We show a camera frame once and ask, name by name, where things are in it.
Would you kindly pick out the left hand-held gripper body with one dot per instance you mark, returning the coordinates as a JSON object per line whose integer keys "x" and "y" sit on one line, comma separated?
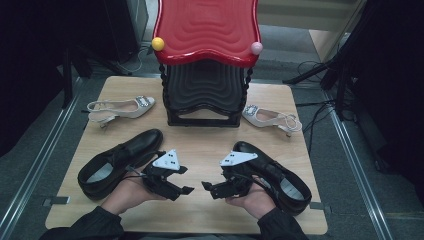
{"x": 165, "y": 161}

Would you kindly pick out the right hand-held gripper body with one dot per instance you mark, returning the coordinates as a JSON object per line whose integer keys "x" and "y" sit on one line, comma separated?
{"x": 236, "y": 158}

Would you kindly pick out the black leather shoe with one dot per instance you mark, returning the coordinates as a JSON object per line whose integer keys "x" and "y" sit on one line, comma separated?
{"x": 293, "y": 200}
{"x": 140, "y": 143}

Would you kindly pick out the white heeled shoe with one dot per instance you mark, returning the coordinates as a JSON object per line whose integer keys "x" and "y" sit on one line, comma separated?
{"x": 266, "y": 116}
{"x": 126, "y": 108}

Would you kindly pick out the red and black shoe rack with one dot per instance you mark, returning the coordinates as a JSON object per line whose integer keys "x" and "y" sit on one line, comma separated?
{"x": 206, "y": 30}

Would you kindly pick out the person's right hand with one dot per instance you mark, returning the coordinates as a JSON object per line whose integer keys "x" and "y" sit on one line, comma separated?
{"x": 256, "y": 203}

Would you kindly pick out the person's left hand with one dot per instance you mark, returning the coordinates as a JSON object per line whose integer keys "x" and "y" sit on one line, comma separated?
{"x": 128, "y": 196}

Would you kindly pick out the pink ball knob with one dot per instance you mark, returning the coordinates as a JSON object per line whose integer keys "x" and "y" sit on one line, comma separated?
{"x": 256, "y": 48}

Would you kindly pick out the yellow ball knob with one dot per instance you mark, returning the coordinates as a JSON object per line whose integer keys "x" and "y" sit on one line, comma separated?
{"x": 158, "y": 44}

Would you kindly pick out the black metal stand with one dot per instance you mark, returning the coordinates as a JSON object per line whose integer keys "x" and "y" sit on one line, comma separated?
{"x": 67, "y": 83}
{"x": 340, "y": 93}

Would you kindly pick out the dark cabinet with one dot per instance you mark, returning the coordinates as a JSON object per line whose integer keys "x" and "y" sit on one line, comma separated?
{"x": 133, "y": 26}

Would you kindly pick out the beige board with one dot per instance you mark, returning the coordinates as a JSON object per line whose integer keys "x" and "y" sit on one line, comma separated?
{"x": 325, "y": 43}

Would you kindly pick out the dark curtain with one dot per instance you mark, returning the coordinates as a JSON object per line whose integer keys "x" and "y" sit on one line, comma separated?
{"x": 393, "y": 83}
{"x": 26, "y": 66}

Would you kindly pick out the grey table bracket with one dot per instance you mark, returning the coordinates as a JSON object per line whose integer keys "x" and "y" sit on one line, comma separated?
{"x": 318, "y": 206}
{"x": 56, "y": 200}

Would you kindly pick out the metal floor rail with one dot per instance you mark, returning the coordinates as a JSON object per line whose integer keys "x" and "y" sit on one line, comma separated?
{"x": 40, "y": 150}
{"x": 356, "y": 166}

